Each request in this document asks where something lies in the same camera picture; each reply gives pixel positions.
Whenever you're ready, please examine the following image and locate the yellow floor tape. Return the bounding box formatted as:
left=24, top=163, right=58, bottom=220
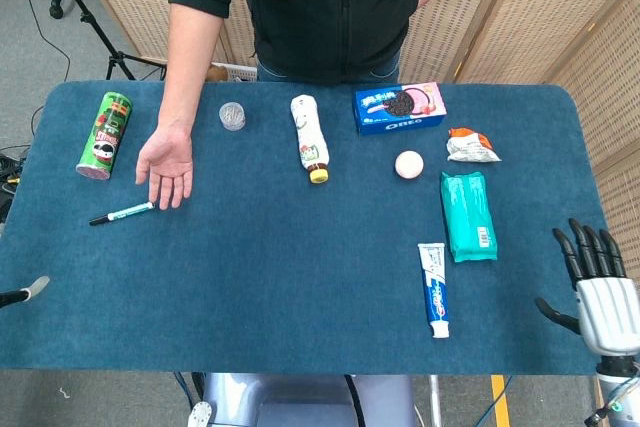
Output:
left=491, top=375, right=512, bottom=427

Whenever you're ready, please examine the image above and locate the blue white toothpaste tube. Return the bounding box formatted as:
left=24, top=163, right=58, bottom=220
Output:
left=417, top=242, right=451, bottom=340

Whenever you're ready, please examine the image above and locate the white plastic basket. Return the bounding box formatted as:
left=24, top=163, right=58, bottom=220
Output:
left=207, top=62, right=259, bottom=83

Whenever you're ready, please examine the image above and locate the pale pink ball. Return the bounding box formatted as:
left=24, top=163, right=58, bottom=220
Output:
left=394, top=150, right=425, bottom=180

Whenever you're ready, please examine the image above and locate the clear plastic jar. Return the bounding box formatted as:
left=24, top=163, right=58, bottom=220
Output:
left=218, top=101, right=247, bottom=132

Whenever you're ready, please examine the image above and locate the black tripod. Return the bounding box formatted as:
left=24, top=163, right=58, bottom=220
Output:
left=37, top=0, right=169, bottom=82

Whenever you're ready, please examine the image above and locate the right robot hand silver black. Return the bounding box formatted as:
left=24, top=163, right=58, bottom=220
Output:
left=533, top=218, right=640, bottom=359

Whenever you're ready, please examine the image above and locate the white green marker pen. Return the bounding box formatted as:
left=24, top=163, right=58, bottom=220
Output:
left=88, top=201, right=155, bottom=227

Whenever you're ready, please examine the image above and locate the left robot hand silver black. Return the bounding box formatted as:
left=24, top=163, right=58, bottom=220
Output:
left=0, top=275, right=51, bottom=309

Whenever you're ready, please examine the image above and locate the metal table leg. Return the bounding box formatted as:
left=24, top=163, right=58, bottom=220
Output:
left=428, top=374, right=445, bottom=427

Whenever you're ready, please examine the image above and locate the floor cable bundle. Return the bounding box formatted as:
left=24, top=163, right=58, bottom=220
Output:
left=0, top=144, right=31, bottom=198

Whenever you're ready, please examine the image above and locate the person torso black jacket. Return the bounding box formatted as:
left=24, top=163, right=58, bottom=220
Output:
left=168, top=0, right=421, bottom=86

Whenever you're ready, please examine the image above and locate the person's right forearm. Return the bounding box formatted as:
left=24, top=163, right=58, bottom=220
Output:
left=158, top=0, right=224, bottom=136

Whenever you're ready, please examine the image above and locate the wooden perforated folding screen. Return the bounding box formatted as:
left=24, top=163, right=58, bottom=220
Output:
left=67, top=0, right=640, bottom=228

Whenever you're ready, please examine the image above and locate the white bottle yellow cap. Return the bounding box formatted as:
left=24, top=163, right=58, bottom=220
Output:
left=290, top=93, right=331, bottom=184

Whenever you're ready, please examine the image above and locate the green Pringles can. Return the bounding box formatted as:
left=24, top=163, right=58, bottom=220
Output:
left=74, top=91, right=134, bottom=182

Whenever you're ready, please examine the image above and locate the silver robot torso base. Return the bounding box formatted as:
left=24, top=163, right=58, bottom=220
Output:
left=187, top=372, right=419, bottom=427

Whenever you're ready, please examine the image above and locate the blue table mat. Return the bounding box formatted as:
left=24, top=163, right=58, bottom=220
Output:
left=0, top=79, right=614, bottom=377

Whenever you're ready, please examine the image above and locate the blue pink Oreo box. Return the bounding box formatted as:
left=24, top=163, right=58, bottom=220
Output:
left=352, top=81, right=447, bottom=137

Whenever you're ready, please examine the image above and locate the crumpled white orange snack packet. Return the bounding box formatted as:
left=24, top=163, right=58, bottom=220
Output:
left=446, top=127, right=502, bottom=164

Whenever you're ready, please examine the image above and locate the teal tissue pack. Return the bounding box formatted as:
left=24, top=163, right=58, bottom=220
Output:
left=439, top=171, right=499, bottom=264

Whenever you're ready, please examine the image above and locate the person's right hand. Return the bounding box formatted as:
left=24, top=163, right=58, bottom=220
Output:
left=135, top=124, right=195, bottom=211

